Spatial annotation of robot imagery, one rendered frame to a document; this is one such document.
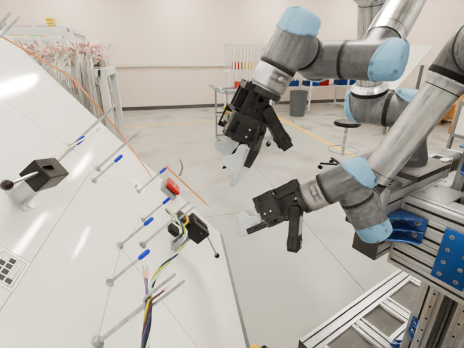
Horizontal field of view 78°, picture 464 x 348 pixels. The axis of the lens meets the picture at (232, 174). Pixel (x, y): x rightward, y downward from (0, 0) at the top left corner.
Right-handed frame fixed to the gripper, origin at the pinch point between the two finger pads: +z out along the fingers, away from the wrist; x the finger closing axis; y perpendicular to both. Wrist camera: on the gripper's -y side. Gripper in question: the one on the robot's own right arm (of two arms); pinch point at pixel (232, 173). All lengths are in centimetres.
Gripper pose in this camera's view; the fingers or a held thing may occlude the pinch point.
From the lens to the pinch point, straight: 66.3
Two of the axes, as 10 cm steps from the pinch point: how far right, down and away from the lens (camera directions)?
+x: 2.5, 4.6, -8.5
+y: -8.6, -2.9, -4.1
